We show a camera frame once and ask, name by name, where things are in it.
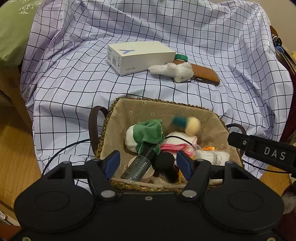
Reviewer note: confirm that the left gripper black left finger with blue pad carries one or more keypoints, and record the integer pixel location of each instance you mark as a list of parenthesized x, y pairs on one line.
[(90, 181)]

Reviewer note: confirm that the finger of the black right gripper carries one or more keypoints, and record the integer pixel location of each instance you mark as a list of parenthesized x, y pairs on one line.
[(279, 155)]

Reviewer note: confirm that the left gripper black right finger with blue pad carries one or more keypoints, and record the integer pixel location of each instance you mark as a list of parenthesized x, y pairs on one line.
[(199, 172)]

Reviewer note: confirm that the dark bottle with black cap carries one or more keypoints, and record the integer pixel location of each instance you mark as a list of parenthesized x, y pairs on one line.
[(140, 165)]

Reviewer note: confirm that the green cream plush mushroom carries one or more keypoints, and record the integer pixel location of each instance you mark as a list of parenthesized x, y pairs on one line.
[(190, 125)]

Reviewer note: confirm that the white fluffy plush toy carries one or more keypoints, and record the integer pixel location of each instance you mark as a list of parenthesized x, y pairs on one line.
[(179, 72)]

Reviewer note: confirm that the white cloth with orange thread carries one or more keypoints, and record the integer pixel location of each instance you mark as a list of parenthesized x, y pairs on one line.
[(214, 156)]

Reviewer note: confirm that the black round foam object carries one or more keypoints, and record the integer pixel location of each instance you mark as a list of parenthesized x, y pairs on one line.
[(165, 164)]

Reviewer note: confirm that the pink white folded cloth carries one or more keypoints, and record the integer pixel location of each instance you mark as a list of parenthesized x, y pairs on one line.
[(179, 141)]

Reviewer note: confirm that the woven basket with fabric liner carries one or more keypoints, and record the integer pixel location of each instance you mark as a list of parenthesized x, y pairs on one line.
[(107, 128)]

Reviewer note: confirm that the green white plush toy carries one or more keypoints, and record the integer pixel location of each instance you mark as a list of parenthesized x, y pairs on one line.
[(147, 133)]

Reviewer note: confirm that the brown leather wallet case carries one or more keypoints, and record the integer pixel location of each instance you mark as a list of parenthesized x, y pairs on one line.
[(202, 74)]

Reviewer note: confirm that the white black checkered cloth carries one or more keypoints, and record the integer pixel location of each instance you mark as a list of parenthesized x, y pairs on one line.
[(81, 54)]

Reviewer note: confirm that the green tape roll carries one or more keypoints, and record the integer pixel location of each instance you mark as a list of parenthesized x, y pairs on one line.
[(181, 57)]

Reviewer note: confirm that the white vivo phone box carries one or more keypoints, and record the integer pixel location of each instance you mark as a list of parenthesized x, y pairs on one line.
[(132, 57)]

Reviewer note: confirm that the green embroidered pillow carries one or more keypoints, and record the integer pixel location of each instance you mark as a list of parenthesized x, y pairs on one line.
[(16, 22)]

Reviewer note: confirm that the wooden chair frame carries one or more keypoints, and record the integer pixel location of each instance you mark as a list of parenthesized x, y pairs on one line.
[(10, 86)]

